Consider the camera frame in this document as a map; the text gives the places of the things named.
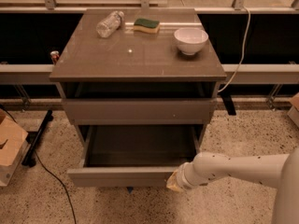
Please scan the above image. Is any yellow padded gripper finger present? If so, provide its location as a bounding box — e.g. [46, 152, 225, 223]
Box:
[166, 169, 183, 192]

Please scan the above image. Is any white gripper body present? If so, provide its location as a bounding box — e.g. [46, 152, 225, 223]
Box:
[176, 162, 199, 190]

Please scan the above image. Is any grey drawer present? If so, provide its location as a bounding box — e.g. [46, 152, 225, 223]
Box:
[62, 99, 216, 125]
[67, 124, 202, 188]

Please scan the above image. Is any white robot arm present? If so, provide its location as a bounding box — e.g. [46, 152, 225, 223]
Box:
[166, 147, 299, 224]

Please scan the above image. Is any black stand leg right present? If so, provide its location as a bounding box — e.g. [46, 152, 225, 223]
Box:
[221, 93, 236, 116]

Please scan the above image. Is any black stand leg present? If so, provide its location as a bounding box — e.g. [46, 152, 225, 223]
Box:
[21, 110, 53, 167]
[221, 93, 236, 116]

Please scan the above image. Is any cardboard box right edge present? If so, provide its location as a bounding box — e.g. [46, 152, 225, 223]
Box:
[288, 92, 299, 127]

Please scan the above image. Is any white bowl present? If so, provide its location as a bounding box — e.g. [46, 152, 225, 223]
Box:
[174, 28, 208, 55]

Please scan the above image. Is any black stand leg left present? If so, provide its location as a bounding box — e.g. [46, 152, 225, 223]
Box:
[21, 110, 53, 167]

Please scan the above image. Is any green yellow sponge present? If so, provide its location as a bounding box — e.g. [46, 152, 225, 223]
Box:
[134, 18, 160, 34]

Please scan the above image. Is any cardboard box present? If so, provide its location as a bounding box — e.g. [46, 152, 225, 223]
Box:
[0, 110, 28, 187]

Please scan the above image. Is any clear plastic bottle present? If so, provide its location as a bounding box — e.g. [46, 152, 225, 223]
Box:
[96, 11, 124, 38]

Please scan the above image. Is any red soda can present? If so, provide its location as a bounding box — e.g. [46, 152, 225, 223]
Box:
[50, 50, 60, 64]

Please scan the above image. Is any white cable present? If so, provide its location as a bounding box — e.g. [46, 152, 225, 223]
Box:
[217, 7, 252, 94]

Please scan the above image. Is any black floor cable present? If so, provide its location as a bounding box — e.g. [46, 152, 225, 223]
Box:
[0, 103, 78, 224]

